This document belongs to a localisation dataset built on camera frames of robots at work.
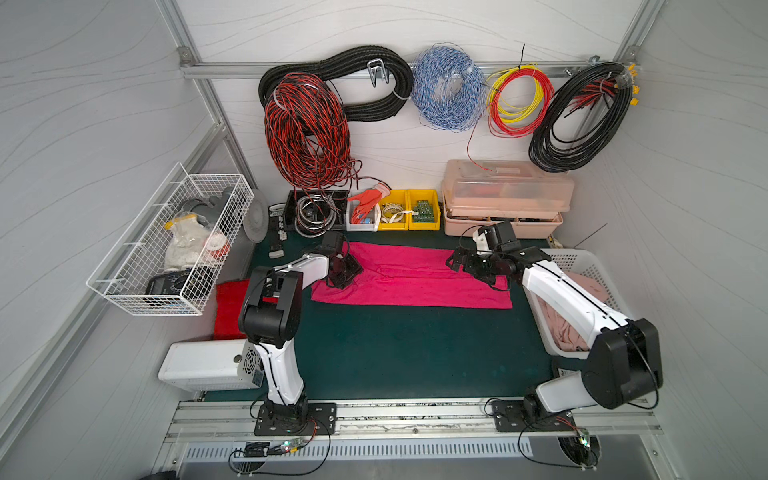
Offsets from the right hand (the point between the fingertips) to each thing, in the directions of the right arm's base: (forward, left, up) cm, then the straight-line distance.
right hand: (459, 263), depth 86 cm
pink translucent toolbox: (+28, -10, +3) cm, 30 cm away
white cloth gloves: (-7, +68, +18) cm, 71 cm away
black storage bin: (+33, +42, -6) cm, 54 cm away
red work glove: (+33, +31, -8) cm, 46 cm away
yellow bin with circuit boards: (+40, +6, -10) cm, 41 cm away
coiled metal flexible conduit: (+25, +50, -8) cm, 57 cm away
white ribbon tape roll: (+33, +21, -13) cm, 41 cm away
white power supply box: (-31, +61, -1) cm, 68 cm away
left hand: (+4, +30, -12) cm, 33 cm away
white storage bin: (+26, +30, -12) cm, 42 cm away
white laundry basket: (+9, -43, -11) cm, 45 cm away
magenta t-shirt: (+3, +12, -14) cm, 19 cm away
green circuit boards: (+35, +8, -14) cm, 38 cm away
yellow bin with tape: (+39, +18, -10) cm, 44 cm away
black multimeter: (-21, +63, +20) cm, 70 cm away
